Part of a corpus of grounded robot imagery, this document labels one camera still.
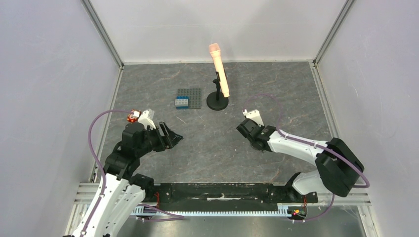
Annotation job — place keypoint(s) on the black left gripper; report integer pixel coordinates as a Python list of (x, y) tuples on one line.
[(170, 139)]

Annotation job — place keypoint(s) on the blue grey toy brick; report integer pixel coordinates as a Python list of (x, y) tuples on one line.
[(181, 102)]

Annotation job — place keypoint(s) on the red owl toy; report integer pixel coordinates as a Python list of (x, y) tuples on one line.
[(134, 116)]

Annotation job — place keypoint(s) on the grey brick baseplate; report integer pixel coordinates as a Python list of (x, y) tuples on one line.
[(194, 94)]

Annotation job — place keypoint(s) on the black microphone stand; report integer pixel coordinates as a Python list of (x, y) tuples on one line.
[(215, 100)]

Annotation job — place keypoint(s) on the pink toy microphone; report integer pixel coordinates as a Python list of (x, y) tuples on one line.
[(215, 53)]

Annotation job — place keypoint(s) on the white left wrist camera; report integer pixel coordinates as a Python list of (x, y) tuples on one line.
[(146, 119)]

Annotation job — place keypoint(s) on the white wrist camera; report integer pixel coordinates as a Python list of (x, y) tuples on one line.
[(146, 119), (253, 115)]

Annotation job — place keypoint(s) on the black mounting base plate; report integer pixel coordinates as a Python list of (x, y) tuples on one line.
[(224, 196)]

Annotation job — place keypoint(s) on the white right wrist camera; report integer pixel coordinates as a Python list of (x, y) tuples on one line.
[(253, 115)]

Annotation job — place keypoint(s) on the white slotted cable duct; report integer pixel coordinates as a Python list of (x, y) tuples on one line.
[(281, 211)]

